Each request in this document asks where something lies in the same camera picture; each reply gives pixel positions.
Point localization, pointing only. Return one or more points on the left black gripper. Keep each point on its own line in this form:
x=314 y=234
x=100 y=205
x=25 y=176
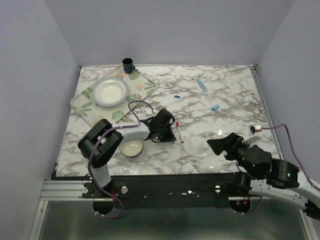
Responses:
x=170 y=137

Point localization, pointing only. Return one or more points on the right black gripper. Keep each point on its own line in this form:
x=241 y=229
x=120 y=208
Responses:
x=232 y=142

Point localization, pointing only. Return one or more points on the white marker red tip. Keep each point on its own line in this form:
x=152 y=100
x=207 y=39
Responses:
x=179 y=132

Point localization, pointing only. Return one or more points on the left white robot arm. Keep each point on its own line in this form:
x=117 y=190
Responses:
x=100 y=143

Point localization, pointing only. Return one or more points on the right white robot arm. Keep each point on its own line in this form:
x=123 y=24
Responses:
x=267 y=176

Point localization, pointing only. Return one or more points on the white dark-rimmed bowl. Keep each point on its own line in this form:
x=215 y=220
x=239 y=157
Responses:
x=131 y=149

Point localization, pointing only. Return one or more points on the light blue marker cap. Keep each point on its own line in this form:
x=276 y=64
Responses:
x=215 y=107

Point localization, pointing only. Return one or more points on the light blue marker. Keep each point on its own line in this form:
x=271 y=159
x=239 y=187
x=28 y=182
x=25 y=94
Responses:
x=202 y=86

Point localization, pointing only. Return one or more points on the white blue-rimmed plate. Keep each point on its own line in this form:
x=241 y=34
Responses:
x=110 y=91

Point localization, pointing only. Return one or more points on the dark blue mug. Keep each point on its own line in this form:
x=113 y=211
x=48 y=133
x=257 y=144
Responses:
x=128 y=65

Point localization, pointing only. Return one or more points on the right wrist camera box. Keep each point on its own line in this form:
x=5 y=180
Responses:
x=254 y=134

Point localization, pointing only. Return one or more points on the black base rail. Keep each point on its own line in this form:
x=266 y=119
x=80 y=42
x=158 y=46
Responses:
x=179 y=190

